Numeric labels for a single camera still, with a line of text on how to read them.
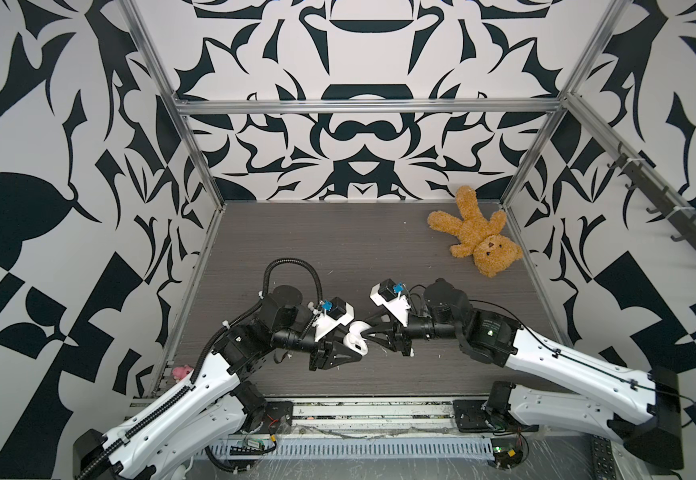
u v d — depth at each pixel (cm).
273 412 75
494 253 96
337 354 58
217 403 61
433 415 76
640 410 40
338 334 63
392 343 59
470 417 74
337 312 56
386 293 56
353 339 62
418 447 71
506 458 71
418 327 57
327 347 58
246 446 69
